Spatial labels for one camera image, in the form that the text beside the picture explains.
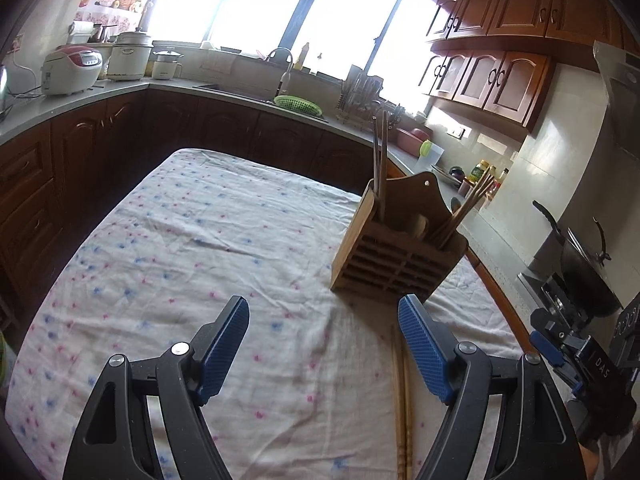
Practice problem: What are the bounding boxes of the kitchen sink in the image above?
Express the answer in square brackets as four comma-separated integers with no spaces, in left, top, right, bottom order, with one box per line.
[192,82,276,106]

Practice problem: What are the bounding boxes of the white red rice cooker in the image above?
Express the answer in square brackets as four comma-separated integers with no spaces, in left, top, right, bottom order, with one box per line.
[40,44,104,97]

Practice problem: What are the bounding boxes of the brown wooden chopstick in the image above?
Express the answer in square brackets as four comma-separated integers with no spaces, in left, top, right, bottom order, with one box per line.
[390,324,407,480]
[378,109,390,222]

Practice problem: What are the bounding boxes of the floral white tablecloth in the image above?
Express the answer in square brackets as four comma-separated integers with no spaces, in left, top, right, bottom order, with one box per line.
[4,147,524,480]

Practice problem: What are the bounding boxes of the bundle of wooden chopsticks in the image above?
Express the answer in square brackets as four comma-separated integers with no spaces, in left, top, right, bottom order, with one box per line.
[430,167,497,250]

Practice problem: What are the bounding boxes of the large white slow cooker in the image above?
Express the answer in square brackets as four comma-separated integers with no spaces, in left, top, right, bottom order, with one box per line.
[107,29,154,82]

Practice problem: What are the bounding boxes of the steel kitchen faucet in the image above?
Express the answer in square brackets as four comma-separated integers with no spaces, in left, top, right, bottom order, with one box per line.
[264,47,296,101]

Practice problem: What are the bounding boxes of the white jug green handle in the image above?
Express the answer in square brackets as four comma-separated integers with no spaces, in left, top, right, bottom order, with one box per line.
[418,139,445,166]

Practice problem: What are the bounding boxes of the green plastic basket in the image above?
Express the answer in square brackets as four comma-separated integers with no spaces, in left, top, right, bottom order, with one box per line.
[273,94,324,115]

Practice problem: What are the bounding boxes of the steel range hood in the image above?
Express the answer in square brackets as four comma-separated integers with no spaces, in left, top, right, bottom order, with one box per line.
[592,39,640,162]

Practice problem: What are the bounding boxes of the black wok with lid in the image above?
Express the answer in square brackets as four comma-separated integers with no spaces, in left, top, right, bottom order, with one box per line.
[532,199,627,319]

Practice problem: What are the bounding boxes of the pink plastic basin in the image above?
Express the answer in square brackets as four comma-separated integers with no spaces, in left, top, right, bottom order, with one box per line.
[394,127,432,156]

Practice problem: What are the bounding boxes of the kitchen window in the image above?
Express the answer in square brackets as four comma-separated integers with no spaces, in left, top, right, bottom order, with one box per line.
[144,0,442,112]

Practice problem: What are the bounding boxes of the paper towel roll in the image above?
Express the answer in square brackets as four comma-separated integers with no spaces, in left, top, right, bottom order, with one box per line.
[67,19,96,45]

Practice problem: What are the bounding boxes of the wooden utensil holder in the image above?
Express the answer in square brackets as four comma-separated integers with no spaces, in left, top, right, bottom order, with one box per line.
[330,171,470,305]

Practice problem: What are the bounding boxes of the metal dish rack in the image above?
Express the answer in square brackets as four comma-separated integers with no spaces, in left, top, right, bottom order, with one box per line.
[337,64,401,129]

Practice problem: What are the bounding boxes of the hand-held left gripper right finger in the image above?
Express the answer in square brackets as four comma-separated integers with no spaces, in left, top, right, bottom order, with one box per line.
[397,293,587,480]

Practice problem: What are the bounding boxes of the wooden base cabinets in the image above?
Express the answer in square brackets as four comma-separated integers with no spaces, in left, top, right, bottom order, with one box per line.
[0,89,402,332]

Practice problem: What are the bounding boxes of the small white electric pot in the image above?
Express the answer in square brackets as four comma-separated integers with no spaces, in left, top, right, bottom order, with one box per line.
[151,48,182,80]

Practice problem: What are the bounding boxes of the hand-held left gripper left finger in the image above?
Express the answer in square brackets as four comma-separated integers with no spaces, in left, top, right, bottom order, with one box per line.
[62,295,251,480]

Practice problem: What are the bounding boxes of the wooden upper cabinets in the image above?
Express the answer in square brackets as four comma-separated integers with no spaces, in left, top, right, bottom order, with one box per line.
[417,0,627,134]

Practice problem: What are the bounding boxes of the white plate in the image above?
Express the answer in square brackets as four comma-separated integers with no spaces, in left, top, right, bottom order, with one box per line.
[432,164,464,186]

